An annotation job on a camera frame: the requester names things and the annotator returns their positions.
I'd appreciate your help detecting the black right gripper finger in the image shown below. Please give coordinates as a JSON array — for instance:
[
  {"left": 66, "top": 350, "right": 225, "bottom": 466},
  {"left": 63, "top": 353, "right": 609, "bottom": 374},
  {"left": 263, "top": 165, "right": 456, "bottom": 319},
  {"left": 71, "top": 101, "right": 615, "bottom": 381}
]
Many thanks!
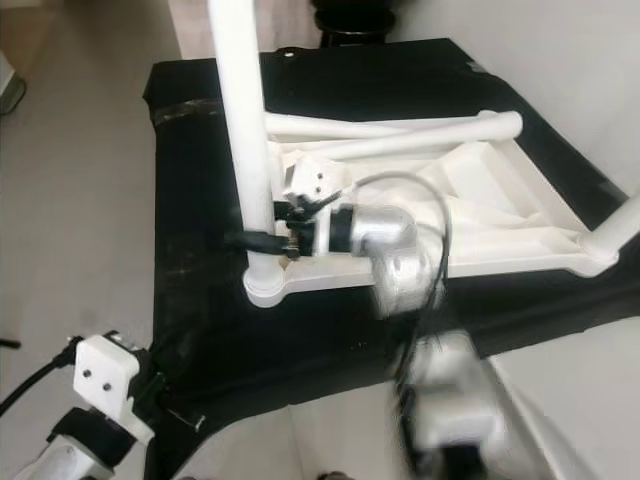
[{"left": 225, "top": 230, "right": 286, "bottom": 254}]

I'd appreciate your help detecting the white plastic children table top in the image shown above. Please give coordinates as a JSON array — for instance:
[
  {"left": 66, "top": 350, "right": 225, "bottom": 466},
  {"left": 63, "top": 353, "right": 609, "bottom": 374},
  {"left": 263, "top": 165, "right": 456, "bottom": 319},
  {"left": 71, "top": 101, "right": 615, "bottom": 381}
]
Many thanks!
[{"left": 243, "top": 105, "right": 623, "bottom": 306}]

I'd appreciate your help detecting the black tablecloth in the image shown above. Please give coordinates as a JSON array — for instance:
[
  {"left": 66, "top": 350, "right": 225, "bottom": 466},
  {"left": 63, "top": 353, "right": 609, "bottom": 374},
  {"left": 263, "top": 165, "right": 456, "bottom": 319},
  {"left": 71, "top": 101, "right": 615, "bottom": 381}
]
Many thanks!
[{"left": 142, "top": 38, "right": 640, "bottom": 479}]

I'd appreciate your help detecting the dark shiny tape patch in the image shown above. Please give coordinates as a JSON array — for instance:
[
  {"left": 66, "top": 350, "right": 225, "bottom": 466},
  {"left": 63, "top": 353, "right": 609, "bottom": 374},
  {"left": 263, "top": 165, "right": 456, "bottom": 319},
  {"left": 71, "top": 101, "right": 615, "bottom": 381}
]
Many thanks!
[{"left": 150, "top": 95, "right": 229, "bottom": 126}]

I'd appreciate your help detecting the black round basin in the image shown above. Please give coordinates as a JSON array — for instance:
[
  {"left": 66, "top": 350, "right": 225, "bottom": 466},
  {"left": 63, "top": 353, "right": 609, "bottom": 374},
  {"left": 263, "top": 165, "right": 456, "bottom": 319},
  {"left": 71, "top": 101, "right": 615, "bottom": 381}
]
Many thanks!
[{"left": 310, "top": 0, "right": 396, "bottom": 49}]

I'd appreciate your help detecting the pale low cabinet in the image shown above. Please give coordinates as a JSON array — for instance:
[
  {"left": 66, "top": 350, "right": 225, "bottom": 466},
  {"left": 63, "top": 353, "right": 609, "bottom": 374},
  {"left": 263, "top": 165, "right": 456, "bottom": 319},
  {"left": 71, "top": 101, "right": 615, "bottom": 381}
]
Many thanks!
[{"left": 165, "top": 0, "right": 231, "bottom": 59}]

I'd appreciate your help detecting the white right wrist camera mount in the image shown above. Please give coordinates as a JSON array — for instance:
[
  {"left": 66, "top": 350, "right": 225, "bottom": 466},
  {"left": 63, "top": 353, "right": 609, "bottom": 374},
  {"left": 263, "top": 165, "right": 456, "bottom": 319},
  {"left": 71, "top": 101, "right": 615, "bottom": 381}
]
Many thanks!
[{"left": 282, "top": 158, "right": 336, "bottom": 259}]

